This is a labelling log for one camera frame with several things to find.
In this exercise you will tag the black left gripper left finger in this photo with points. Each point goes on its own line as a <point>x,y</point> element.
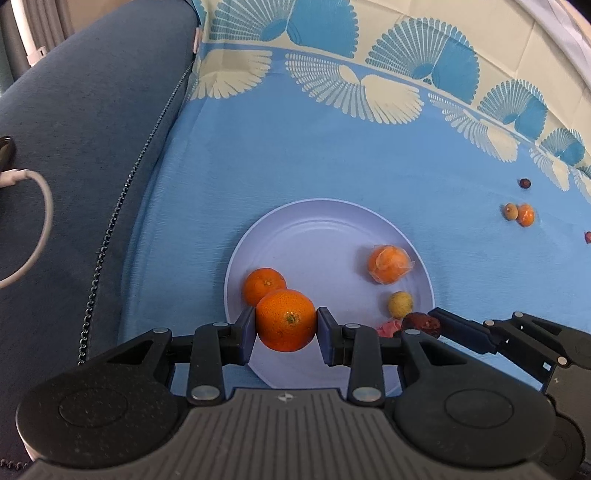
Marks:
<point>208,350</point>

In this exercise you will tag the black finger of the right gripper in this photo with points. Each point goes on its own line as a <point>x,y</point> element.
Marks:
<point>467,333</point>

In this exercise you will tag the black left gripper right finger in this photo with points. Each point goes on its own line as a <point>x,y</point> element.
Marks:
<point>372,360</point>

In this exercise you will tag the dark red jujube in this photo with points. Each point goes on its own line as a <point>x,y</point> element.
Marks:
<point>524,183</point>
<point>422,322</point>

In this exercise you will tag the red candy fruit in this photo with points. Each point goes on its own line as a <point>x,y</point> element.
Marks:
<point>390,328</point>

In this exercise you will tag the yellow longan fruit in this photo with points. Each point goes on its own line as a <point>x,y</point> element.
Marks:
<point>510,212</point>
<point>400,304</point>

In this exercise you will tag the orange mandarin small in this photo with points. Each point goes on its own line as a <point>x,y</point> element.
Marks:
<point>526,215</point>

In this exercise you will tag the light purple round plate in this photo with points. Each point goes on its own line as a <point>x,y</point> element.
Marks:
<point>322,248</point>

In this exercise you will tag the blue patterned table cloth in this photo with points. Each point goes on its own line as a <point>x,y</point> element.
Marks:
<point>427,113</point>

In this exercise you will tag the blue sofa armrest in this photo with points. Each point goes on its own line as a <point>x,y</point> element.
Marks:
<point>92,118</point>

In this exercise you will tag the black smartphone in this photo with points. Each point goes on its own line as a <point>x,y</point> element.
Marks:
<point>7,152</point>

